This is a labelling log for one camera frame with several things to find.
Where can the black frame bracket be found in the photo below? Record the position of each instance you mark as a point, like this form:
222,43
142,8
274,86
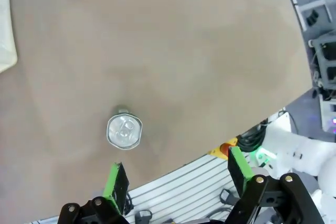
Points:
228,196
143,214

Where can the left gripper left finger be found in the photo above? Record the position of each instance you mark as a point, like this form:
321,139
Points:
118,184

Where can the green white soda can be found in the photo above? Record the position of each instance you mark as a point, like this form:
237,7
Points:
124,132

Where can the grey metal equipment rack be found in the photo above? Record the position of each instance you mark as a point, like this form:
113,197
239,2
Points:
325,58

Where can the white desk frame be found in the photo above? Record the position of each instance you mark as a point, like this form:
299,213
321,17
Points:
298,9

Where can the white Damda shopping basket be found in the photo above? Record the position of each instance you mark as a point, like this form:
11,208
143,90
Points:
5,24

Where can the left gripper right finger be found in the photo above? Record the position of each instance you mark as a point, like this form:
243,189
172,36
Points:
262,197

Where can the red yellow emergency stop button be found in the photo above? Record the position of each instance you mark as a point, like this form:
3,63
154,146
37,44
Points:
221,148

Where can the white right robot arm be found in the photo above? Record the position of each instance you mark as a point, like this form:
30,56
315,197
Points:
302,150

